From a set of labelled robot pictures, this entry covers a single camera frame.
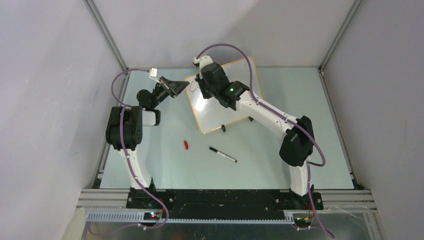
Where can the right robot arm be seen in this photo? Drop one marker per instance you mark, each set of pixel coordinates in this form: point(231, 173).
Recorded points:
point(236, 91)

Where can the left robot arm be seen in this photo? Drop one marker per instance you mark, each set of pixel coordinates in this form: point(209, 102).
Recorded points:
point(124, 131)

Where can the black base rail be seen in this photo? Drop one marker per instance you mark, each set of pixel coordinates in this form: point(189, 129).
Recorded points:
point(223, 204)

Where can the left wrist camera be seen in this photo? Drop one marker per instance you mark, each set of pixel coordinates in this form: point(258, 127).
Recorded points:
point(153, 72)

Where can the yellow-framed whiteboard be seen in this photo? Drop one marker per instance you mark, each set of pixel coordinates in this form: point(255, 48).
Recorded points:
point(209, 113)

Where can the aluminium frame front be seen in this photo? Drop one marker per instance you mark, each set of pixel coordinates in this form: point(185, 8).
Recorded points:
point(109, 205)

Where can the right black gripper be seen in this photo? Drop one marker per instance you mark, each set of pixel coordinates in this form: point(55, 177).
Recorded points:
point(201, 80)

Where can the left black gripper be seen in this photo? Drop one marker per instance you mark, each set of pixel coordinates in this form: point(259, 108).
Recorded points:
point(173, 88)

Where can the black capped marker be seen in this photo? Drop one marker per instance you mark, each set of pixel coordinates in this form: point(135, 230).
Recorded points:
point(223, 154)

